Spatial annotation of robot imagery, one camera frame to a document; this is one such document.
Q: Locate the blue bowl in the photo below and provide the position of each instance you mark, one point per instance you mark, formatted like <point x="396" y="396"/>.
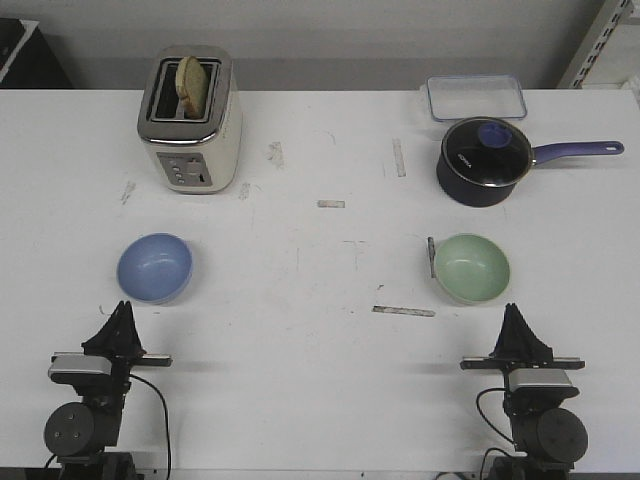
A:
<point x="155" y="268"/>

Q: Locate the green bowl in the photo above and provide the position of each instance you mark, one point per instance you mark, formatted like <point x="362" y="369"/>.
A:
<point x="470" y="268"/>

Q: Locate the toasted bread slice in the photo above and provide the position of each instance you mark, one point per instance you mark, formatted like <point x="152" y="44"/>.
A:
<point x="191" y="85"/>

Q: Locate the clear plastic food container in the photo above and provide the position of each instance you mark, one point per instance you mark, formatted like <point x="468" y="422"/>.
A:
<point x="462" y="96"/>

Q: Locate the glass pot lid blue knob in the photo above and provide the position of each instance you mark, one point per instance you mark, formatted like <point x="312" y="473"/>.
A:
<point x="487" y="151"/>

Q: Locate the white perforated metal rack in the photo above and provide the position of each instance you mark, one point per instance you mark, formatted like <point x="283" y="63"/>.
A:
<point x="608" y="55"/>

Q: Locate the cream and chrome toaster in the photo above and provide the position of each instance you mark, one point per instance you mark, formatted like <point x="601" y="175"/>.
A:
<point x="193" y="156"/>

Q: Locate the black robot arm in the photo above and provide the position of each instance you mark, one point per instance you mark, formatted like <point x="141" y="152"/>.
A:
<point x="547" y="439"/>
<point x="81" y="435"/>

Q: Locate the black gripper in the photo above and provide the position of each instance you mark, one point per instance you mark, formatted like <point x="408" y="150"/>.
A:
<point x="104" y="343"/>
<point x="536" y="358"/>

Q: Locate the dark blue saucepan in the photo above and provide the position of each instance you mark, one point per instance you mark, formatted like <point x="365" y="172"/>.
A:
<point x="473" y="195"/>

